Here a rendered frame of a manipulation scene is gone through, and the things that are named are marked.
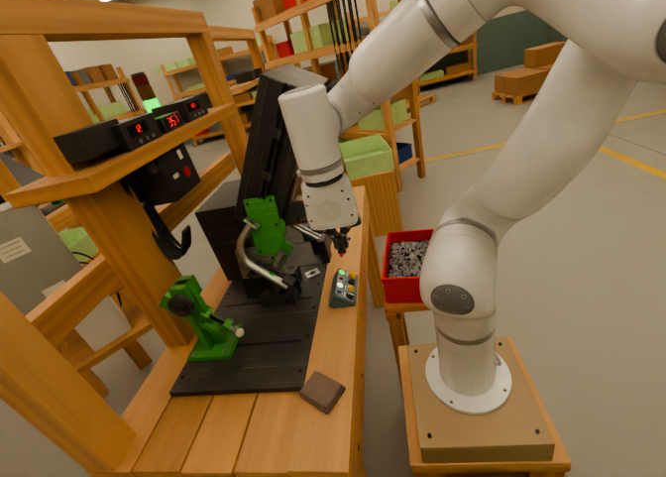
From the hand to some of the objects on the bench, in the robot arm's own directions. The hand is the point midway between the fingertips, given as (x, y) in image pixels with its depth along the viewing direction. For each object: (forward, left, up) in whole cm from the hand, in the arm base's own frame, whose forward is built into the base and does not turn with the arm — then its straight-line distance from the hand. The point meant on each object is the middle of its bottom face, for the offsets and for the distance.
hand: (341, 242), depth 71 cm
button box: (+5, -30, -44) cm, 54 cm away
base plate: (+31, -54, -43) cm, 76 cm away
